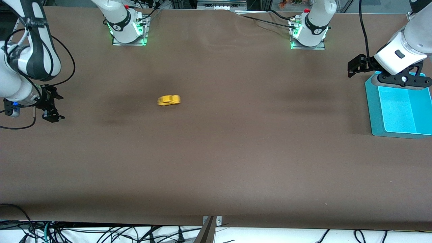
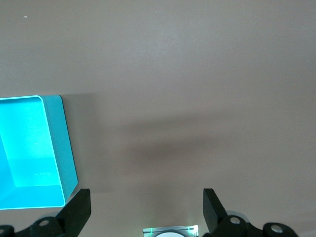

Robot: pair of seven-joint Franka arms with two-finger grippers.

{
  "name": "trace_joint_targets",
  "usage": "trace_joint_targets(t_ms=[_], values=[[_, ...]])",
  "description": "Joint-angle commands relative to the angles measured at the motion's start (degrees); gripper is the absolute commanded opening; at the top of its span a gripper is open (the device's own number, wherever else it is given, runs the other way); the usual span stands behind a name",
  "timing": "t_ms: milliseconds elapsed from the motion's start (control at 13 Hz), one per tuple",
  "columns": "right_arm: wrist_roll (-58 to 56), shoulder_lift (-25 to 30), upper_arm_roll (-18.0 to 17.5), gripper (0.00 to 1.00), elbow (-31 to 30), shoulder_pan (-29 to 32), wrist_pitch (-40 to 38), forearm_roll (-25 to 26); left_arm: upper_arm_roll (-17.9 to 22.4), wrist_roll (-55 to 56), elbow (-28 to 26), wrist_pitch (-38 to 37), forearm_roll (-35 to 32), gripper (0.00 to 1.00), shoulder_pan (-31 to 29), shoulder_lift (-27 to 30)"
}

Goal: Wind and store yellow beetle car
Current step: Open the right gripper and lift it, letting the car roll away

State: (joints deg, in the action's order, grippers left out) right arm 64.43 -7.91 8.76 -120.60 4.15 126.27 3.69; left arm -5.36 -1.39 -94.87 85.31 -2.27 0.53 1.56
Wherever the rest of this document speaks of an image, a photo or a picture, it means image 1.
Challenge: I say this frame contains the yellow beetle toy car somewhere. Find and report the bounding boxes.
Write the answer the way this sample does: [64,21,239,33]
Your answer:
[157,94,181,107]

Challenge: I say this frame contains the teal plastic bin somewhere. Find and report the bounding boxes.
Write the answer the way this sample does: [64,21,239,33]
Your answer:
[364,73,432,139]

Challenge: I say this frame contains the grey electronics box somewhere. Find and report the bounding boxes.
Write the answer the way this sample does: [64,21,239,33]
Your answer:
[197,0,247,10]

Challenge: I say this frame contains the large table cover sheet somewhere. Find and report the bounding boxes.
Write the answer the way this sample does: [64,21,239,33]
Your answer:
[0,5,432,232]

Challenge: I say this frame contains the grey metal beam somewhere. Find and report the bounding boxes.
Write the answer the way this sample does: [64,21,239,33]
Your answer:
[193,216,217,243]

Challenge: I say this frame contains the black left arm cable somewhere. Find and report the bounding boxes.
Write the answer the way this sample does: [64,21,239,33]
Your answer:
[358,0,374,62]

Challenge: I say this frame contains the black right camera cable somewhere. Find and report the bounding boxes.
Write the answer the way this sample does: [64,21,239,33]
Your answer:
[0,105,37,130]

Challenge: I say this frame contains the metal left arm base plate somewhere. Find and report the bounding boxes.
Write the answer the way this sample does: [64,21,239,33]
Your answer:
[289,17,326,51]

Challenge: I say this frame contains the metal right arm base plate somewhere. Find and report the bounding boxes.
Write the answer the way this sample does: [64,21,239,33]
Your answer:
[112,15,149,46]

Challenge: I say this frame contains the short curved black cable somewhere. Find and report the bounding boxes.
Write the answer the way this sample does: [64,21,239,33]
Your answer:
[268,9,295,21]

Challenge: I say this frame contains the black looping cable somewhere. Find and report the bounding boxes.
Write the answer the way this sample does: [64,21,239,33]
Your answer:
[0,203,36,237]

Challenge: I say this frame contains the long black cable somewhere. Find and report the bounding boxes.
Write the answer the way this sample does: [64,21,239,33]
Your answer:
[235,13,296,27]

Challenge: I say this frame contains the black base cable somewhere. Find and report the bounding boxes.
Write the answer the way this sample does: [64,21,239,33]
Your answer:
[137,7,163,23]

